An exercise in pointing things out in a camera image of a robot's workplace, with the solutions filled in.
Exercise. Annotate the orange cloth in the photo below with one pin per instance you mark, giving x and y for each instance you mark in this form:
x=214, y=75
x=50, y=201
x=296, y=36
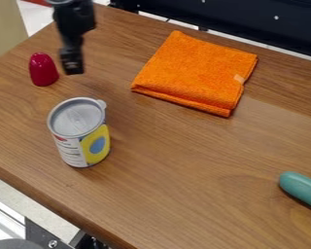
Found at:
x=197, y=69

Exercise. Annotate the silver can with yellow label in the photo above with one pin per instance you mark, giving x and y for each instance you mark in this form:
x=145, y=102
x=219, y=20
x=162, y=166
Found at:
x=80, y=136

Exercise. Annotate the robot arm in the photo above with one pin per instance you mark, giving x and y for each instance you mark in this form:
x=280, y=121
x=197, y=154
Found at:
x=73, y=14

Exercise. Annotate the red toy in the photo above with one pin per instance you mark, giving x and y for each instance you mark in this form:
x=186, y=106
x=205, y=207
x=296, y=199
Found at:
x=42, y=69

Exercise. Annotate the teal tool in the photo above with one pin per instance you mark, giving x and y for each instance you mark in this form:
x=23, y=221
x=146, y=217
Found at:
x=303, y=188

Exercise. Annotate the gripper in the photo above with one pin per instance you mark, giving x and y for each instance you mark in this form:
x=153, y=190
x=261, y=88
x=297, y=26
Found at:
x=71, y=53

